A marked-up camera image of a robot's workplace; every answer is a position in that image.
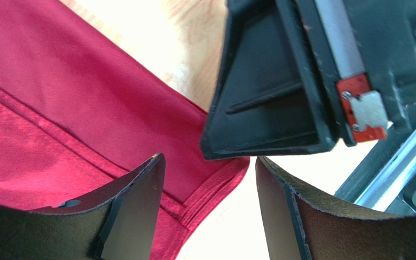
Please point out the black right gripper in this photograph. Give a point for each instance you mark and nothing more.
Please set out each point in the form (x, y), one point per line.
(269, 98)

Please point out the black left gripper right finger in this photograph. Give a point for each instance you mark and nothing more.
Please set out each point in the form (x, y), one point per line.
(303, 222)

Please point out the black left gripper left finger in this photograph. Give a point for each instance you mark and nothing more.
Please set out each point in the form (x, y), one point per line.
(115, 221)

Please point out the red cloth napkin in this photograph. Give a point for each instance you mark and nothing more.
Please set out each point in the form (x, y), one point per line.
(77, 112)

